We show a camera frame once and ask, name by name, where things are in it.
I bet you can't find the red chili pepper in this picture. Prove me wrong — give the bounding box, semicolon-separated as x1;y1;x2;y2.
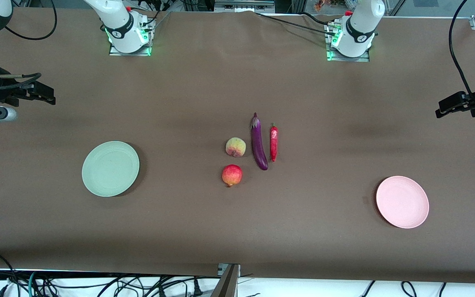
270;123;279;162

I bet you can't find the yellow pink peach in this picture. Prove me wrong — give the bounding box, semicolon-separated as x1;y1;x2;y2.
226;137;247;158

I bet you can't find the red pomegranate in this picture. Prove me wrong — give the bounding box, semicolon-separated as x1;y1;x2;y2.
221;164;243;188

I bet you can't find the light green plate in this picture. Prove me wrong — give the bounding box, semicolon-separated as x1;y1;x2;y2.
82;141;140;197

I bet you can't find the pink plate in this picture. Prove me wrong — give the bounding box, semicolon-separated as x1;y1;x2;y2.
376;176;430;229

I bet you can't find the colourful toy pile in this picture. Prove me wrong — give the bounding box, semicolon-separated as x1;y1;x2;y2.
314;0;360;12

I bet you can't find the brown table cloth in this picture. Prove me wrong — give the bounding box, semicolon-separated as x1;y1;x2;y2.
0;7;475;285

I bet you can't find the purple eggplant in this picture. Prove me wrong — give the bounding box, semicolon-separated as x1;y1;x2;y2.
250;112;269;171

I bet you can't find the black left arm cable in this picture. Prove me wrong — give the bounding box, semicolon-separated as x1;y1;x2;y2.
449;0;475;104

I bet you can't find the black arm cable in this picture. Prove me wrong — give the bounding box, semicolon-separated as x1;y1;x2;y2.
449;0;475;104
5;0;58;41

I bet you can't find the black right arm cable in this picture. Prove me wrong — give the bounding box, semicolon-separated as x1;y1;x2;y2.
5;0;58;41

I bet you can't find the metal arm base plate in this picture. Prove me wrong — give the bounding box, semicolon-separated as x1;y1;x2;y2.
109;16;152;57
326;21;370;62

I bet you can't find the green cable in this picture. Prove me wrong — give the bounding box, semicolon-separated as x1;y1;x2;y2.
26;271;42;297

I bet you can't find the black cable across cloth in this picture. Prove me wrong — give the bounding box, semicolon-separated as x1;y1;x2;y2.
254;12;337;37

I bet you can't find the grey metal rail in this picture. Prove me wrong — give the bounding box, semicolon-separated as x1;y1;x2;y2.
215;0;275;13

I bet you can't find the aluminium profile post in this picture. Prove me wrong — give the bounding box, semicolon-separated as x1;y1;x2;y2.
211;263;241;297

